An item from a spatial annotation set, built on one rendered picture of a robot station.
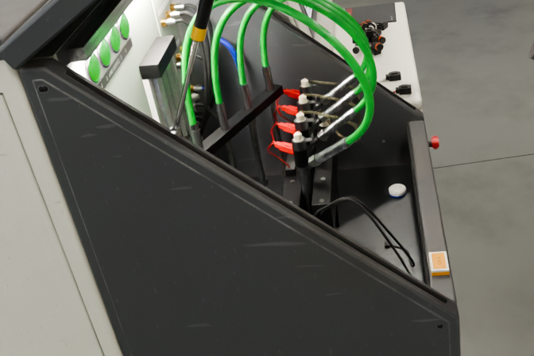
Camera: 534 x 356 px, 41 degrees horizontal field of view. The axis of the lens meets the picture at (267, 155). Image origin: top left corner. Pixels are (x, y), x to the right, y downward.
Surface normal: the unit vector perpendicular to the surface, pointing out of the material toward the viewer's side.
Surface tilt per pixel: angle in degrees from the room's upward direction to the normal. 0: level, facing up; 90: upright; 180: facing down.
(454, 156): 0
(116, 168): 90
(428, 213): 0
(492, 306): 0
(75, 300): 90
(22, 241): 90
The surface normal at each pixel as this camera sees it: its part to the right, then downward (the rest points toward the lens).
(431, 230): -0.16, -0.85
